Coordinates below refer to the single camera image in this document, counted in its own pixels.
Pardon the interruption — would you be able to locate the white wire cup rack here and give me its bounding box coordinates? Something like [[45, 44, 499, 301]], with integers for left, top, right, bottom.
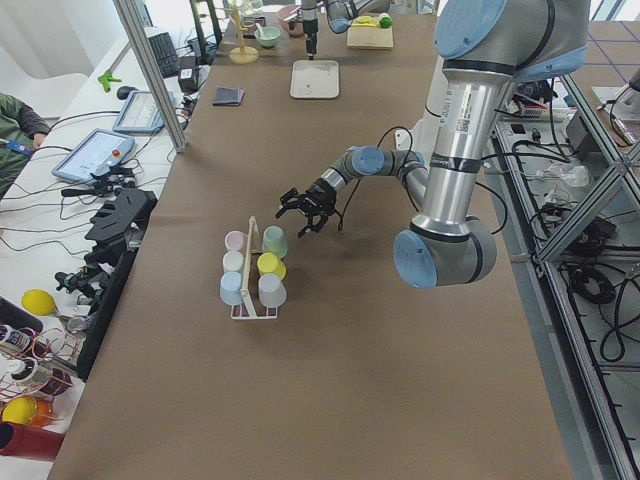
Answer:
[[230, 216, 279, 321]]

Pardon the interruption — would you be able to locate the grey blue cup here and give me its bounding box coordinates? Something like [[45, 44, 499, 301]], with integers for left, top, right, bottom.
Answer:
[[258, 273, 287, 308]]

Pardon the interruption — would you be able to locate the green lime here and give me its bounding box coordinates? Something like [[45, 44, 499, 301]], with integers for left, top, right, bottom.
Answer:
[[378, 14, 393, 29]]

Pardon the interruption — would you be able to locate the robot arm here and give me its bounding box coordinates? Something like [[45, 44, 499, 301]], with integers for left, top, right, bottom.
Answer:
[[277, 1, 590, 288], [300, 0, 390, 59]]

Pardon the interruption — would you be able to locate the black keyboard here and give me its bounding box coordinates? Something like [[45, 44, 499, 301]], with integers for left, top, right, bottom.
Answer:
[[148, 32, 180, 78]]

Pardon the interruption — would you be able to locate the green bowl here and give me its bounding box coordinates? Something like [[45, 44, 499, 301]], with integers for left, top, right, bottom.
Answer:
[[254, 25, 282, 48]]

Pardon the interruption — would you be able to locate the teach pendant tablet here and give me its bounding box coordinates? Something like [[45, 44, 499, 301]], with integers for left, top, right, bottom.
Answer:
[[51, 129, 135, 184], [112, 90, 164, 135]]

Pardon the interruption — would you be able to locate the teach pendant tablet far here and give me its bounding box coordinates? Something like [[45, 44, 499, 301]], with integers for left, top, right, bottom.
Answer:
[[112, 90, 164, 135]]

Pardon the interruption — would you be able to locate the wooden cup tree stand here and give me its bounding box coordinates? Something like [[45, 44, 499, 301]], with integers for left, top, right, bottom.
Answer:
[[225, 1, 259, 65]]

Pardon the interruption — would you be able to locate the teach pendant tablet near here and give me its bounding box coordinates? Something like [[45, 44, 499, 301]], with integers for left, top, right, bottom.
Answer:
[[51, 129, 135, 184]]

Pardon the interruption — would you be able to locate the yellow cup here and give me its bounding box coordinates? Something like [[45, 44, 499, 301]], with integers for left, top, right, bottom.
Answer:
[[257, 252, 287, 280]]

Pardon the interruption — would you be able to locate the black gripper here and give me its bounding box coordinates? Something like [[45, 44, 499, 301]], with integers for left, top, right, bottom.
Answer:
[[275, 180, 336, 237], [303, 19, 318, 52]]

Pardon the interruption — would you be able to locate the cream rabbit tray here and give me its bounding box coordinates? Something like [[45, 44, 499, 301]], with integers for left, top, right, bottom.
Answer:
[[289, 59, 340, 100]]

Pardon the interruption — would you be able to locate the pink cup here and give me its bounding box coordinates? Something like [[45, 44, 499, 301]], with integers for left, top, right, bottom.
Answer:
[[224, 230, 248, 252]]

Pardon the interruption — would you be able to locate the light blue cup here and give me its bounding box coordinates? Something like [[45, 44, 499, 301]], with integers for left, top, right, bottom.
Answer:
[[219, 271, 243, 306]]

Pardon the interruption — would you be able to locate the grey folded cloth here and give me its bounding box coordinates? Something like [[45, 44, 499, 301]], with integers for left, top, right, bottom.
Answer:
[[212, 86, 245, 106]]

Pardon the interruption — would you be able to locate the cream white cup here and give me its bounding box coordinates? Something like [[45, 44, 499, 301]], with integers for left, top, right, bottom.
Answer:
[[222, 251, 245, 273]]

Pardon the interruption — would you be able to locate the yellow lemon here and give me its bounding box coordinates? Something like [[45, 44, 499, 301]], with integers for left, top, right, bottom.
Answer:
[[21, 289, 56, 316]]

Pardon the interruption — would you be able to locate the green cup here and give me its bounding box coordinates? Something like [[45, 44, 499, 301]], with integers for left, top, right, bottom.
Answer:
[[262, 225, 288, 259]]

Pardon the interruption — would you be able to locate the wooden cutting board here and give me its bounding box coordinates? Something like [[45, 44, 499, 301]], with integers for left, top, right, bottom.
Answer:
[[346, 23, 394, 50]]

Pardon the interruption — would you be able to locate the aluminium frame post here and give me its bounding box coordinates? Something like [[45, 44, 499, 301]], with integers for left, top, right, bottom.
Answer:
[[113, 0, 187, 154]]

